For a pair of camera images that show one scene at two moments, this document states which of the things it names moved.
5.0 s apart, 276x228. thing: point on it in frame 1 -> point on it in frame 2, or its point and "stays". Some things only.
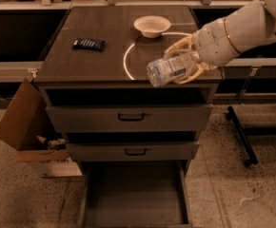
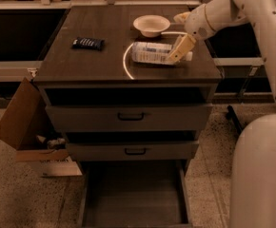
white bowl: (151, 27) stays
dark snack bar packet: (89, 44) stays
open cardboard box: (29, 126) stays
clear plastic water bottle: (170, 69) -> (157, 53)
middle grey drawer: (159, 150) stays
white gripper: (214, 45) -> (196, 23)
